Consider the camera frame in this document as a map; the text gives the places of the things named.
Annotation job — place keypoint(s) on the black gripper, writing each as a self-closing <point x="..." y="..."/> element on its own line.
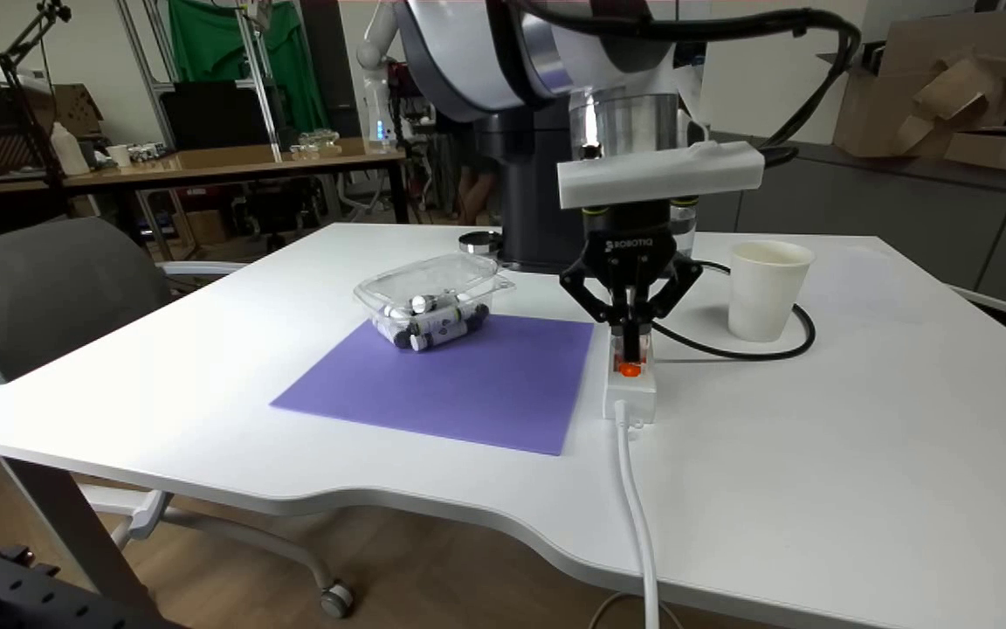
<point x="629" y="260"/>

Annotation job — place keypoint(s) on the white extension power strip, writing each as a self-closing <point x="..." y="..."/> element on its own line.
<point x="629" y="381"/>

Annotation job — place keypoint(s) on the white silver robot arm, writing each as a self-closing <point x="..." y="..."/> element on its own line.
<point x="487" y="56"/>

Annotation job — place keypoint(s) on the white paper cup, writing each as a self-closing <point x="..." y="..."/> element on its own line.
<point x="764" y="288"/>

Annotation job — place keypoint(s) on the purple paper sheet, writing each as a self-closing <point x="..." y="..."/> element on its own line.
<point x="506" y="384"/>

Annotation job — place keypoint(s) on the clear plastic marker container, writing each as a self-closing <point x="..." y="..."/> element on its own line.
<point x="432" y="300"/>

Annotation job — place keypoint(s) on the wooden background desk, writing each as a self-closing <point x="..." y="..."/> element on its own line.
<point x="214" y="165"/>

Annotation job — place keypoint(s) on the cardboard boxes on counter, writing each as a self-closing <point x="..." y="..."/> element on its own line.
<point x="937" y="93"/>

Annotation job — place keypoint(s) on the green cloth backdrop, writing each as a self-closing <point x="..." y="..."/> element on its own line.
<point x="208" y="45"/>

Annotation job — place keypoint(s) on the grey office chair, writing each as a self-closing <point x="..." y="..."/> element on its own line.
<point x="60" y="288"/>

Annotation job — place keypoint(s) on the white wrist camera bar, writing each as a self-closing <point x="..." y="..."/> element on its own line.
<point x="699" y="170"/>

